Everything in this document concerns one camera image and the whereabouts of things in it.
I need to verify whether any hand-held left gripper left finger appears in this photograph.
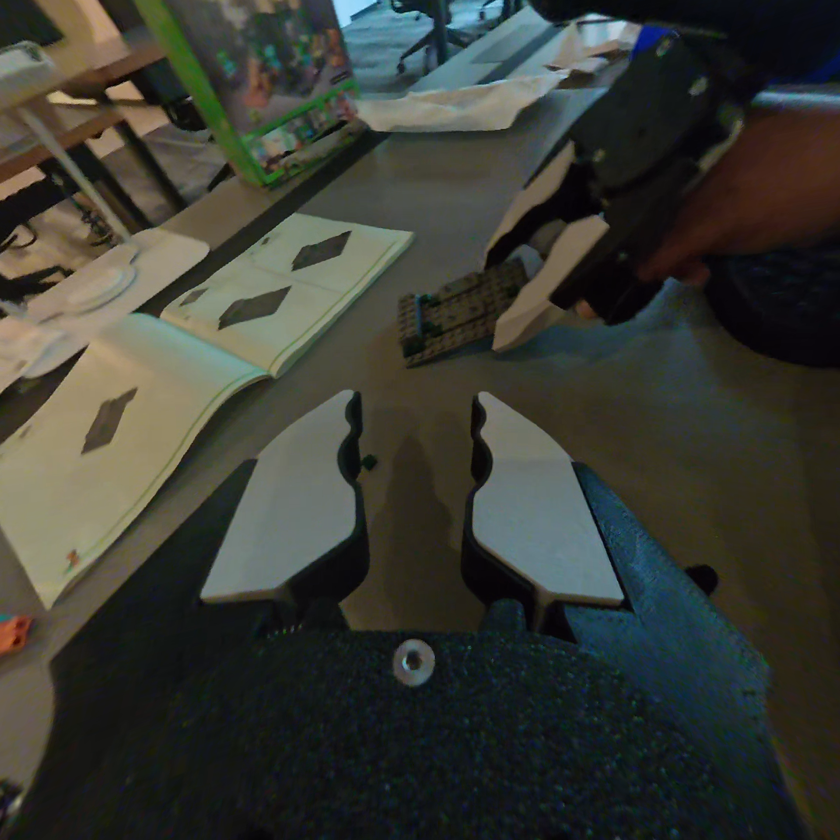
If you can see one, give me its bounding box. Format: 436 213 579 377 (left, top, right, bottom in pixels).
200 390 371 608

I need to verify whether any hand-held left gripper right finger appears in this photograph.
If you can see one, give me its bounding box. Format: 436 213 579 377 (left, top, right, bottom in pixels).
461 392 624 631

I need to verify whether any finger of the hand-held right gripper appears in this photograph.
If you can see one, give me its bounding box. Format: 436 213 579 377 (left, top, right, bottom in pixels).
492 217 611 353
484 141 592 271

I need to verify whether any grey toy brick baseplate build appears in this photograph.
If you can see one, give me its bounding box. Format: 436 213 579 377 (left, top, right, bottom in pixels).
397 256 546 368

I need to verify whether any grey desk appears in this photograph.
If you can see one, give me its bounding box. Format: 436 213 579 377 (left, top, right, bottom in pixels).
0 10 840 821

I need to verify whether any person's right hand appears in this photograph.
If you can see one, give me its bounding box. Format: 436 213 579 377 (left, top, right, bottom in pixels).
640 105 840 286

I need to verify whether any crumpled white paper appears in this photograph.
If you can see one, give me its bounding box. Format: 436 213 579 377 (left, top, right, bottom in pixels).
545 23 634 73
354 69 572 132

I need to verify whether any open instruction booklet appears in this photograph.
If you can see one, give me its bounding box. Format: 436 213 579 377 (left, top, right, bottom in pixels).
0 213 416 610

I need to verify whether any black office chair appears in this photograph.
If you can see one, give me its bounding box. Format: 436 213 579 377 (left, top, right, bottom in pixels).
394 0 487 73

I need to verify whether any black knitted hat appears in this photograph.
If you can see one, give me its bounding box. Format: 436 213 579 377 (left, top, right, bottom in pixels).
705 246 840 368

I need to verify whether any green toy set box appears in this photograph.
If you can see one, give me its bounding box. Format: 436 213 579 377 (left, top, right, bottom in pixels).
134 0 368 188

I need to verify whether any orange toy brick vehicle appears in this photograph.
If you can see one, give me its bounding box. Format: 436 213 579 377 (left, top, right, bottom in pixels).
0 613 35 656

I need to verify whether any brown wooden table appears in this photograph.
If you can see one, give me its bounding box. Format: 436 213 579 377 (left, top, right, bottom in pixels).
0 26 191 231

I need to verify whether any white plastic device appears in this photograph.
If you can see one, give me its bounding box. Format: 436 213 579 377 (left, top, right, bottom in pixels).
0 41 56 109

